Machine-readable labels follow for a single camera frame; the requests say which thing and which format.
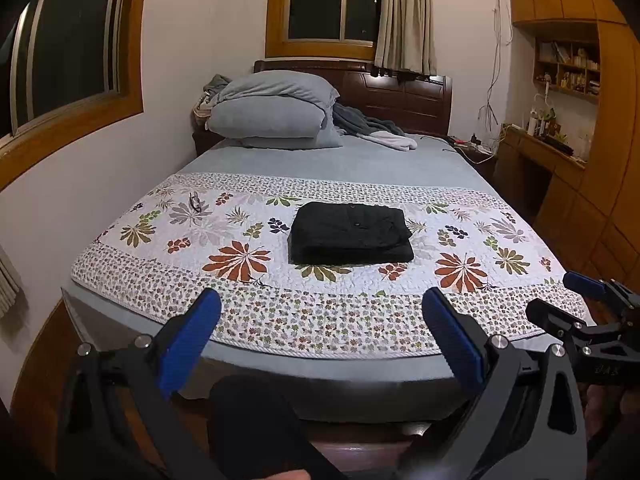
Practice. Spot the wide wooden framed window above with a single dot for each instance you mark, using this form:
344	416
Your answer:
75	35

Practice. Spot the dark wooden headboard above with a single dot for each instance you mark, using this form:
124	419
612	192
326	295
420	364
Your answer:
400	100

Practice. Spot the grey folded comforter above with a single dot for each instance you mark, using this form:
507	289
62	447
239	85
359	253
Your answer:
300	142

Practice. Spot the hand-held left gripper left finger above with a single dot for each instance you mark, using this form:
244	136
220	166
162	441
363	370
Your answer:
192	340

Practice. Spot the wooden wardrobe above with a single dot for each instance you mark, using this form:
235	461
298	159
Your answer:
615	160

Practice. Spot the white bottle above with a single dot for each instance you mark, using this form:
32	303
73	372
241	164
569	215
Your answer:
532	125

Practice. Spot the white power strip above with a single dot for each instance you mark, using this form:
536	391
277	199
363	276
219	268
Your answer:
472	146

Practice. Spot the person's right hand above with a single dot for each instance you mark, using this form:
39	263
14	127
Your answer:
602	415

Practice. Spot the grey bed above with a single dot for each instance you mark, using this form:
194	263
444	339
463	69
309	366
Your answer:
325	160

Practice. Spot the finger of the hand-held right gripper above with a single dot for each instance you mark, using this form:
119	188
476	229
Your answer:
550	316
582	284

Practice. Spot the wooden desk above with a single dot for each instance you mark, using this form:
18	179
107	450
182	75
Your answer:
540	152

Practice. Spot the black pants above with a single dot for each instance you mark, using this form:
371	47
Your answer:
350	235

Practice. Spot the dark wooden nightstand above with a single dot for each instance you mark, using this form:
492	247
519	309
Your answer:
480	170
202	142

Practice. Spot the person's leg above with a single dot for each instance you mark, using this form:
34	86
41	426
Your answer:
250	420

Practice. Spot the pile of clothes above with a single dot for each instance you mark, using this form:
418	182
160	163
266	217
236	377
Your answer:
212	92

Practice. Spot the black elongated device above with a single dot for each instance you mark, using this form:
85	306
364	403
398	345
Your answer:
400	73

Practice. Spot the grey and white fleece blanket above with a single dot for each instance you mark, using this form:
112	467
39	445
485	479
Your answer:
380	127

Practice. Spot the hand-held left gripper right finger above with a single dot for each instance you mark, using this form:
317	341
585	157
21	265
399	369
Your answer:
452	340

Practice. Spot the wooden bookshelf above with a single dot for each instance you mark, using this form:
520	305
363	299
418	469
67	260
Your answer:
567	67

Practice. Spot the floral quilt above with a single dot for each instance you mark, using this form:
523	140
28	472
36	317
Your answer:
325	320

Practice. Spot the eyeglasses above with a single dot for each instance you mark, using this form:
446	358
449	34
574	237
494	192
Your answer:
196	202

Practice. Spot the beige curtain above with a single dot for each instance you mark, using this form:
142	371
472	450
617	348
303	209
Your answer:
405	15
7	285

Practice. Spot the wooden window with beige curtain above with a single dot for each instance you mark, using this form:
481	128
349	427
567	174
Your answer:
320	0

